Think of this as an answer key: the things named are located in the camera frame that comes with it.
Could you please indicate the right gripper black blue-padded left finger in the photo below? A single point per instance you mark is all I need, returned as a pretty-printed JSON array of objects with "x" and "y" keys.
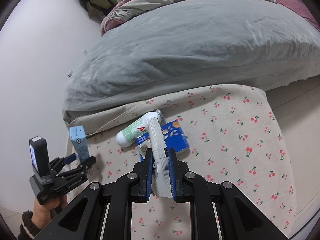
[{"x": 141, "y": 191}]

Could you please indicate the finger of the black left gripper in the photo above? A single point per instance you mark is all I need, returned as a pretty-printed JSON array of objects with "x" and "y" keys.
[
  {"x": 58, "y": 164},
  {"x": 79, "y": 171}
]

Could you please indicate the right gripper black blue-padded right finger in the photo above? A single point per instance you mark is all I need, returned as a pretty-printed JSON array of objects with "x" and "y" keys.
[{"x": 180, "y": 191}]

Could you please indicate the white wrapper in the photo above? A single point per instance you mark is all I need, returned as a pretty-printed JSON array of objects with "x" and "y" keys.
[{"x": 160, "y": 177}]

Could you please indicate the light blue carton box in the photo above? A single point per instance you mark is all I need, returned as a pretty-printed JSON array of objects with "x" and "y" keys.
[{"x": 79, "y": 141}]

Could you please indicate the dark blue snack box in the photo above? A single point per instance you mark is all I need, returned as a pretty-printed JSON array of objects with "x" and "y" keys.
[{"x": 173, "y": 137}]

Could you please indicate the brown fuzzy sleeve forearm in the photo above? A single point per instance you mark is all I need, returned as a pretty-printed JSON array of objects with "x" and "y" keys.
[{"x": 28, "y": 230}]

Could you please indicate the person's left hand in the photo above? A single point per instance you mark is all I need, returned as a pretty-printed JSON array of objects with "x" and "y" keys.
[{"x": 41, "y": 213}]

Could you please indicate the white yogurt drink bottle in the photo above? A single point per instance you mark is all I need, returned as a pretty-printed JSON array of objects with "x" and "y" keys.
[{"x": 128, "y": 135}]

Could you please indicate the grey bed blanket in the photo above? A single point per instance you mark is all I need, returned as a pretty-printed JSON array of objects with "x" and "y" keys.
[{"x": 191, "y": 44}]

